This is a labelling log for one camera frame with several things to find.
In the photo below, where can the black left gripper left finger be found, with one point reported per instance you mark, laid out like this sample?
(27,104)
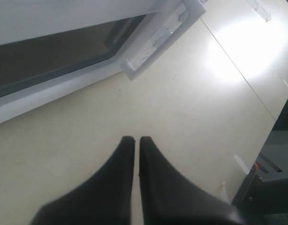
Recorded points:
(104,199)

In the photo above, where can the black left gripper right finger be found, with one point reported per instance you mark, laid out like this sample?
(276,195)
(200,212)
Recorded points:
(168,198)

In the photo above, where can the white frame with dark panel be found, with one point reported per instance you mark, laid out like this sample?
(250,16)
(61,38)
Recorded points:
(51,48)

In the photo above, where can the dark equipment at table edge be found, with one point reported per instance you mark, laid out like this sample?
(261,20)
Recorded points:
(263,196)

